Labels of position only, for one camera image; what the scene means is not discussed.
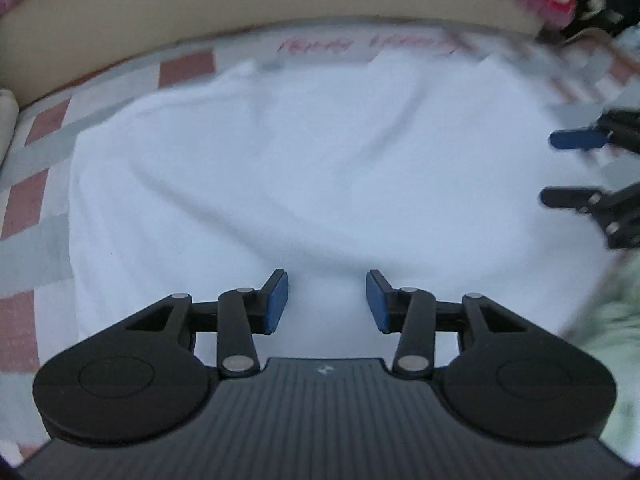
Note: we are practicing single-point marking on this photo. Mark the cream folded garment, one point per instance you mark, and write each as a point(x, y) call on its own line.
point(7, 125)

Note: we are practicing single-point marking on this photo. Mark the checked cartoon rug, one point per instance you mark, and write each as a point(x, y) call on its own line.
point(30, 200)

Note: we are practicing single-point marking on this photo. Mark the white t-shirt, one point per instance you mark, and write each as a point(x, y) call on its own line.
point(300, 160)

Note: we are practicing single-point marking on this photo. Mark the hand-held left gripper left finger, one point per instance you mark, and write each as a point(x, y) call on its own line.
point(276, 302)

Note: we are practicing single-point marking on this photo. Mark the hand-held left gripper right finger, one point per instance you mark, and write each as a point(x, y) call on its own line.
point(379, 302)

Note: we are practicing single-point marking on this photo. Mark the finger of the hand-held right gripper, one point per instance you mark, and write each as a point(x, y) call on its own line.
point(565, 197)
point(575, 139)

